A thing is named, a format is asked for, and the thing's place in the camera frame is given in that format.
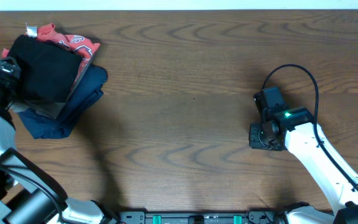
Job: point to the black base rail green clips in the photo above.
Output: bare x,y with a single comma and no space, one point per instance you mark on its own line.
253,216

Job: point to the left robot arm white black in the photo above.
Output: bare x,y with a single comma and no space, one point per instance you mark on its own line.
27,193

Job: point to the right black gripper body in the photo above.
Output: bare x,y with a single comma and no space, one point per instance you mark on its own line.
259,137

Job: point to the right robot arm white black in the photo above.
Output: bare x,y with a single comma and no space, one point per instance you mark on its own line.
296,131

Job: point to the navy blue folded shirt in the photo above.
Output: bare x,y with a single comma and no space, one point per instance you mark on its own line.
87,92

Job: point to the grey folded shirt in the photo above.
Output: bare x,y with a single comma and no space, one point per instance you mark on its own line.
37,108

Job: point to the black polo shirt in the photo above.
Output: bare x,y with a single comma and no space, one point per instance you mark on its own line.
47,71

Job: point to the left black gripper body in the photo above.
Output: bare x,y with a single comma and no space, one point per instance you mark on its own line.
1,91

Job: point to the red printed t-shirt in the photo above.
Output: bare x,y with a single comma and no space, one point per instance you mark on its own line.
76,44

